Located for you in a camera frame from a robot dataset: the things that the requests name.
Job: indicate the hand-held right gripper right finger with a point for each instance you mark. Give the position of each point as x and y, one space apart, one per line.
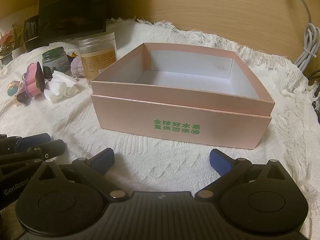
220 161

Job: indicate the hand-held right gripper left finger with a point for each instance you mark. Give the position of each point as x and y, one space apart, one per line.
103 158

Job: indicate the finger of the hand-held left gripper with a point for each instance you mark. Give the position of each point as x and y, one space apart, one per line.
51 148
32 140

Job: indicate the small dark plush toy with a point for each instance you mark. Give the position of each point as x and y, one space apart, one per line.
23 99

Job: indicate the small pink plush doll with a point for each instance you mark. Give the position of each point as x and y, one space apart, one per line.
13 88

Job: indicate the white fabric flower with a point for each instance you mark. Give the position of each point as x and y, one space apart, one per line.
58 85

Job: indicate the pink purple plush flower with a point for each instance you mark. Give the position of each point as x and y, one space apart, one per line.
31 78

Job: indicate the pink cardboard box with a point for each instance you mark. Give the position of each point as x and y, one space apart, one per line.
175 110

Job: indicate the yellow fabric flower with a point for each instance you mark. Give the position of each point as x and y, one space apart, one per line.
74 54

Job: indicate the white fringed blanket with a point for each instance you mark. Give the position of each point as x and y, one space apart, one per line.
155 165

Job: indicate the green glass jar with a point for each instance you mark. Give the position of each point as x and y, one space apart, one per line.
53 62

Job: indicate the purple plush toy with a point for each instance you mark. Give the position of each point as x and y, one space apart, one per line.
77 67

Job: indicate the small potted plants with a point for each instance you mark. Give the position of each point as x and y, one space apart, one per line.
11 45

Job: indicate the black monitor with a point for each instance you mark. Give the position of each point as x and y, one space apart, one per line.
75 10

